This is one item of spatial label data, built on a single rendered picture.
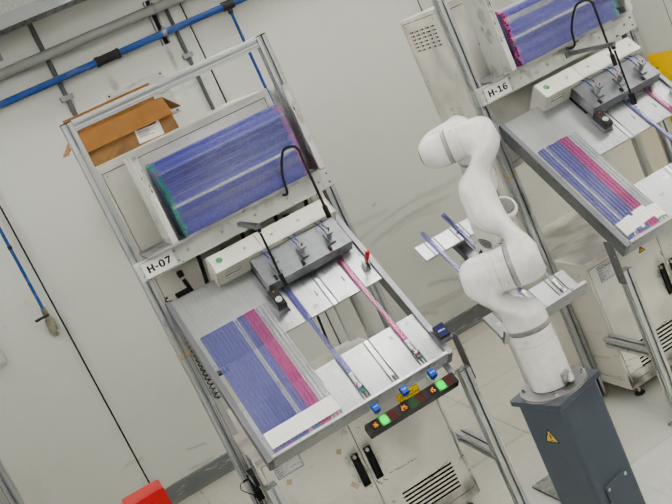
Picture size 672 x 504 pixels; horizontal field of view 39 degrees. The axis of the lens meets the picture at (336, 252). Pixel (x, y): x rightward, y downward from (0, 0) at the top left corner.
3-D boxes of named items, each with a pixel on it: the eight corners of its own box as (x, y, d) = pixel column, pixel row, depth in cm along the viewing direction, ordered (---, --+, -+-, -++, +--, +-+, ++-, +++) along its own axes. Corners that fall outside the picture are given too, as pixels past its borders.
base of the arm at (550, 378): (600, 368, 261) (576, 309, 257) (559, 406, 251) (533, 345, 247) (548, 366, 277) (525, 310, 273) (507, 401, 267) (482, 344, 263)
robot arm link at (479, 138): (498, 300, 261) (555, 279, 257) (489, 291, 250) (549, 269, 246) (442, 140, 278) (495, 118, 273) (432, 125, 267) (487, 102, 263)
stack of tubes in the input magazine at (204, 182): (312, 172, 341) (280, 102, 335) (185, 237, 326) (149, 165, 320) (301, 173, 352) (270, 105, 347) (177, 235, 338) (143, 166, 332)
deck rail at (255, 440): (275, 468, 299) (273, 459, 294) (270, 471, 298) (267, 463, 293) (173, 310, 336) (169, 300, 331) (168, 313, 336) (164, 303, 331)
